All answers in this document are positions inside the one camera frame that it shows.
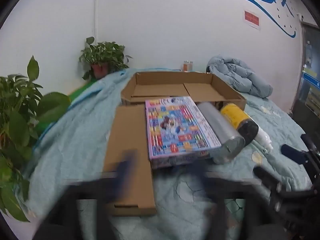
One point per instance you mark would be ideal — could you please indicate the green mat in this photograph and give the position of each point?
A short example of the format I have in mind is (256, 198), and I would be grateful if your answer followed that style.
(76, 93)

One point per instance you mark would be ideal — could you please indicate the white wall pipe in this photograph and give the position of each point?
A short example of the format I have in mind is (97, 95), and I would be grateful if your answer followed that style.
(96, 17)

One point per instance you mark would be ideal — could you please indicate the dark glass door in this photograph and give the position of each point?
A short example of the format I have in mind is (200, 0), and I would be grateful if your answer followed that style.
(310, 80)

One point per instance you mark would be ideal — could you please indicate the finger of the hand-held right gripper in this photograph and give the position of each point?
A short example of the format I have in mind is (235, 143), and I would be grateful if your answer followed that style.
(291, 153)
(267, 180)

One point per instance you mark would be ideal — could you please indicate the teal quilted blanket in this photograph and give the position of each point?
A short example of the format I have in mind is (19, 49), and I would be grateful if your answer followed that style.
(75, 130)

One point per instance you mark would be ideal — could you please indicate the large-leaf green plant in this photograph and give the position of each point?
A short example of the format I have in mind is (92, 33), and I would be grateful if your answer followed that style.
(17, 110)

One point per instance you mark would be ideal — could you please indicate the glass jar orange label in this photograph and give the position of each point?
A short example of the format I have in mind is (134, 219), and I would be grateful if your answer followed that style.
(188, 66)

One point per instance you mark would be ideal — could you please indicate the yellow label jar black lid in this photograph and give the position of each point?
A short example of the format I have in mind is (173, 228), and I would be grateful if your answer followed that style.
(235, 115)

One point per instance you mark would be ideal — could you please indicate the light blue padded jacket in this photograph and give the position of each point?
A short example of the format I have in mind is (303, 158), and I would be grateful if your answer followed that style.
(237, 75)

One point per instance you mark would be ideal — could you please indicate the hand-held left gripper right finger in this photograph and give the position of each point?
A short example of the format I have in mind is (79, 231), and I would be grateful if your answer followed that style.
(200, 177)

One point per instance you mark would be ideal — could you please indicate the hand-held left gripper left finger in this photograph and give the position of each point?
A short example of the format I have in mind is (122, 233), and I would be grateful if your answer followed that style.
(127, 166)

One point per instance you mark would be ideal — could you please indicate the silver metal canister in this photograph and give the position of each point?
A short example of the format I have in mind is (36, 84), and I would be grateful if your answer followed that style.
(220, 127)

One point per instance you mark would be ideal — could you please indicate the colourful puzzle box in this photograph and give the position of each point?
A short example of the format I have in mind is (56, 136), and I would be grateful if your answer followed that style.
(175, 127)

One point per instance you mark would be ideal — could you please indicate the brown cardboard box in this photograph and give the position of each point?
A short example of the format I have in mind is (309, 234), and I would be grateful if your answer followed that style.
(160, 90)

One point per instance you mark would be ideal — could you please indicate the red wall sign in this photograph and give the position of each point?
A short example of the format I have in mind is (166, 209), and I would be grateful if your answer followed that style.
(251, 18)

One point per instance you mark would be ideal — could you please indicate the small potted green plant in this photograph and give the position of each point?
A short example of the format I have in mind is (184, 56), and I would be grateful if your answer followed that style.
(102, 52)

